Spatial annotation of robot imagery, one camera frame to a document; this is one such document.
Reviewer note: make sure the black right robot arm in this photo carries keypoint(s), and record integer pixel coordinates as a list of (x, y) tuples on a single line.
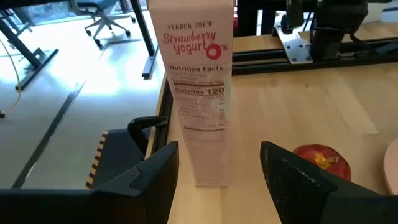
[(335, 25)]

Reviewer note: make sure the black curved bracket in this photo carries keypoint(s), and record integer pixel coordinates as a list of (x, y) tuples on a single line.
[(136, 124)]

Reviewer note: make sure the black desk leg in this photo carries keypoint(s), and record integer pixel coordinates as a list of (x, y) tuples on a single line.
[(146, 37), (31, 59)]

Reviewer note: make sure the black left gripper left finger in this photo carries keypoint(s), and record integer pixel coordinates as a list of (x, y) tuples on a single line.
[(149, 186)]

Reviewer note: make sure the pink strawberry yogurt cereal box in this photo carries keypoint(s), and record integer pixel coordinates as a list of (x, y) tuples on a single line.
[(199, 93)]

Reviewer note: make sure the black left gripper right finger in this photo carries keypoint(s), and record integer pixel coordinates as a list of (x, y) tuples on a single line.
[(292, 183)]

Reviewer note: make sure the red apple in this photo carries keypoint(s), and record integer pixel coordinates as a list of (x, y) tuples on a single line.
[(339, 168)]

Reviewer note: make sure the black hazard-striped base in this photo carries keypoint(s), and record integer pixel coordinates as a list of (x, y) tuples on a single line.
[(115, 155)]

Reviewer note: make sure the pink plate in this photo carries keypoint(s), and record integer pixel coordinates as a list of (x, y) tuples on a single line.
[(392, 168)]

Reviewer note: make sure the grey office chair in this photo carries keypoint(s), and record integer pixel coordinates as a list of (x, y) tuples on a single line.
[(104, 21)]

